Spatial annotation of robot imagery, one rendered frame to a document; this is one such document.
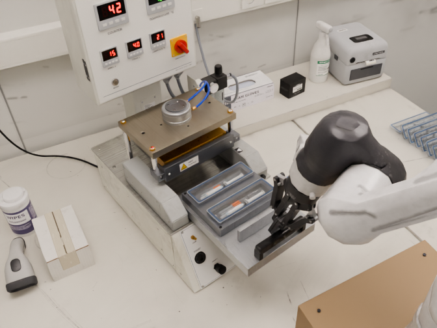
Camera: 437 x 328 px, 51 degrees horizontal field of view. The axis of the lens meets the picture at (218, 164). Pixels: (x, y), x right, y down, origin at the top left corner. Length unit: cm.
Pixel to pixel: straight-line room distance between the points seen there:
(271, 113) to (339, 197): 112
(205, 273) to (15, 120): 93
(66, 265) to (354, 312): 77
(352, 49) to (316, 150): 120
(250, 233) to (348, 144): 45
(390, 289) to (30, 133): 134
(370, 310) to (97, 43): 91
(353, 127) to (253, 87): 110
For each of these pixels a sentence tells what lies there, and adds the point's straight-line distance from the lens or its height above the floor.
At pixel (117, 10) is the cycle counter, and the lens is 120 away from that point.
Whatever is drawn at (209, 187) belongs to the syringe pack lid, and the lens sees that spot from 119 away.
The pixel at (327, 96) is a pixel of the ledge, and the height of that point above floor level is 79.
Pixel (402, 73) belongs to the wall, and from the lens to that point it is 271.
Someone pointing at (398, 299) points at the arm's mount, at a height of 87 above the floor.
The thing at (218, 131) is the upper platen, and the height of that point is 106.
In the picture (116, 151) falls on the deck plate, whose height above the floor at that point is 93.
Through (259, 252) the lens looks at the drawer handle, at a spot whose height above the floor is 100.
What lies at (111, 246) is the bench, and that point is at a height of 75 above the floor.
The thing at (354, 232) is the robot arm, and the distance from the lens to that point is 74.
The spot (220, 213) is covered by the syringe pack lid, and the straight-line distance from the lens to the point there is 113.
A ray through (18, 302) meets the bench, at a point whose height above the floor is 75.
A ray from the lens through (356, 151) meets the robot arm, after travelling 77.
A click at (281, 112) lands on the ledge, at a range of 182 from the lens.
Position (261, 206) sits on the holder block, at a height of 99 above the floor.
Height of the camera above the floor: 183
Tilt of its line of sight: 41 degrees down
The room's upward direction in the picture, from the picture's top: 3 degrees counter-clockwise
